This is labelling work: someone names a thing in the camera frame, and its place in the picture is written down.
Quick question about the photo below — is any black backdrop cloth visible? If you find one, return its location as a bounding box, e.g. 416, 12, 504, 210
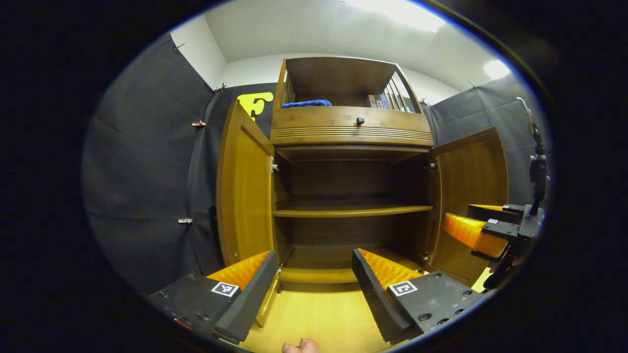
81, 32, 552, 295

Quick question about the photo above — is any wooden double-door shoe cabinet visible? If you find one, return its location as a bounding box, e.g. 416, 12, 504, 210
216, 55, 509, 328

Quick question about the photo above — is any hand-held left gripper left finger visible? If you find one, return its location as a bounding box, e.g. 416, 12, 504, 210
146, 250, 279, 345

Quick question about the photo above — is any wooden cabinet shelf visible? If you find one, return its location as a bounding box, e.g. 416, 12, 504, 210
273, 203, 434, 219

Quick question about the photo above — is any row of small books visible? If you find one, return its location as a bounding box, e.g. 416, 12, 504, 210
368, 93, 409, 112

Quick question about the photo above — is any blue cloth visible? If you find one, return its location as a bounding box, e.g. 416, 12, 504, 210
281, 99, 332, 109

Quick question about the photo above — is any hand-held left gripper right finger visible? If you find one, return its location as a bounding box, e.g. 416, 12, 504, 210
351, 248, 486, 345

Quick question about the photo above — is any large ceiling light panel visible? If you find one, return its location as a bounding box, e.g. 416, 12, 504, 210
353, 0, 447, 32

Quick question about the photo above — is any small ceiling light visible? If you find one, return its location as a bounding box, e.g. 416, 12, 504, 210
483, 59, 512, 80

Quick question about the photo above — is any wooden shoe cabinet door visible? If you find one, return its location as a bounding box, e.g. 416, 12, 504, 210
216, 100, 283, 328
427, 126, 509, 287

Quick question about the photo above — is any wooden cabinet drawer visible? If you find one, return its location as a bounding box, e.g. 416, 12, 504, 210
270, 105, 435, 148

